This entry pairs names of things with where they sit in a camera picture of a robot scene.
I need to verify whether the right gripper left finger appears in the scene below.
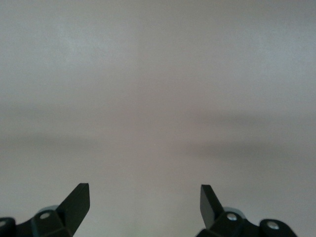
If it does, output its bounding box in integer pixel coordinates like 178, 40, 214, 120
0, 183, 90, 237

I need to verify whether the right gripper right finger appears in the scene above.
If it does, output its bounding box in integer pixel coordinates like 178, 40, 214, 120
196, 184, 297, 237

